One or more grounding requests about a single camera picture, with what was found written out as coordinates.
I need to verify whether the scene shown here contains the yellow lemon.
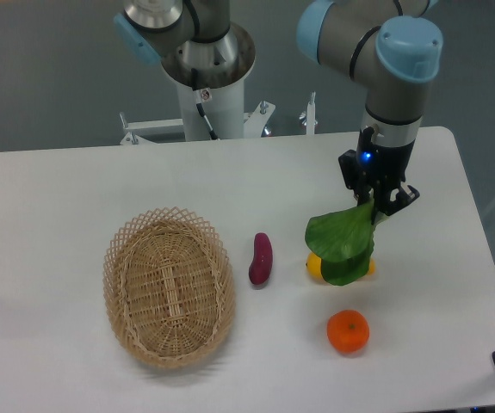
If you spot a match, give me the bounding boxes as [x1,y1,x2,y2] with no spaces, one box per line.
[306,252,376,281]

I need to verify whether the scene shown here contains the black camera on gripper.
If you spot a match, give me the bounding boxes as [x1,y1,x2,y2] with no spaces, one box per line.
[338,150,359,190]

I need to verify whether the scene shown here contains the orange tangerine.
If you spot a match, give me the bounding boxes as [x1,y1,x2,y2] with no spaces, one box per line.
[326,310,370,354]

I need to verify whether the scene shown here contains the green leafy vegetable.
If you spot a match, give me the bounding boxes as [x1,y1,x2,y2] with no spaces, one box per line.
[305,201,379,287]

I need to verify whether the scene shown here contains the woven wicker basket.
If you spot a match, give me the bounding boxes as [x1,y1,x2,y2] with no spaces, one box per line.
[103,206,236,369]

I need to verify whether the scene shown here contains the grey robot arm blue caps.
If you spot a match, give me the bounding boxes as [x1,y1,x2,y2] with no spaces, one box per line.
[114,1,443,218]

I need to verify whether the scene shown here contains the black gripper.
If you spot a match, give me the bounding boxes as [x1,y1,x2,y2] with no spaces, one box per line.
[356,126,420,215]

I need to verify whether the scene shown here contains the black cable on pedestal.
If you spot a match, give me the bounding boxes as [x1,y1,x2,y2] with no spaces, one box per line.
[190,67,220,141]

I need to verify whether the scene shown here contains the white metal base frame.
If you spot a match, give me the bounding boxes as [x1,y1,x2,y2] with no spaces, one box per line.
[120,91,319,145]

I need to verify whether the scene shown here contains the purple sweet potato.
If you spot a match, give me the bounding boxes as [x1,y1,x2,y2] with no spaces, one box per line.
[249,232,273,287]

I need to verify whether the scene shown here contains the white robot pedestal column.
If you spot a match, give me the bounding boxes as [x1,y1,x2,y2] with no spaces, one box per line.
[176,80,244,141]

